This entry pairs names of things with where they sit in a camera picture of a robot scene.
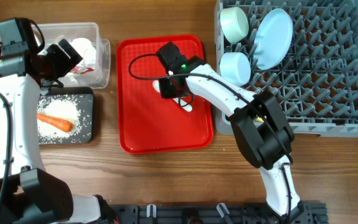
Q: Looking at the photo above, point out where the white plastic spoon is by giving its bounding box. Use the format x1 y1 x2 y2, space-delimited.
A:
152 80 193 112

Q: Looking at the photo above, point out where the pile of white rice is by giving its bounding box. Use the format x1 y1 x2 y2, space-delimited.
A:
37 95 93 144

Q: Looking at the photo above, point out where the orange carrot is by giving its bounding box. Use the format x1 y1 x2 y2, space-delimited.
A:
37 113 73 133

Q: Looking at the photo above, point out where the light blue bowl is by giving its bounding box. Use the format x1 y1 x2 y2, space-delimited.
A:
219 52 251 86

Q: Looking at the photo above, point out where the mint green bowl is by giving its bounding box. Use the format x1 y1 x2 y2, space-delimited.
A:
220 7 249 44

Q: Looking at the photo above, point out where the light blue plate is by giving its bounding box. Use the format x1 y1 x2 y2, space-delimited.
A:
254 8 293 70

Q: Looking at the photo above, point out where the yellow plastic cup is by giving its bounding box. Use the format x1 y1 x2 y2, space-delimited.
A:
254 116 264 123

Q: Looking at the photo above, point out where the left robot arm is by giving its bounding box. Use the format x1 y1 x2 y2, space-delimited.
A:
0 17 119 223

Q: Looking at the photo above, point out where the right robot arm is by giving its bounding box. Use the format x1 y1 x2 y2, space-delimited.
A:
156 42 301 222

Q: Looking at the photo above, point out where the clear plastic waste bin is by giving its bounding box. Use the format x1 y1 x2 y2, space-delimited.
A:
32 22 111 89

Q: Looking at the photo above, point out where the black food waste tray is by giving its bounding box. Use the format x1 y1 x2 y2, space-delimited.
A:
37 86 95 146

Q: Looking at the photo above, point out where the grey dishwasher rack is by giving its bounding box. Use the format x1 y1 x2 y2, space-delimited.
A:
214 0 358 138

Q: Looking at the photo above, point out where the red snack wrapper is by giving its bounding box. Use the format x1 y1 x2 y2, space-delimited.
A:
70 66 94 75

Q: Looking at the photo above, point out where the large crumpled white tissue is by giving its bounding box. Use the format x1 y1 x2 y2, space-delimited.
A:
70 38 96 67

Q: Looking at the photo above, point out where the red serving tray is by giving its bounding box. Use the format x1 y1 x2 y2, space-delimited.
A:
116 34 214 154

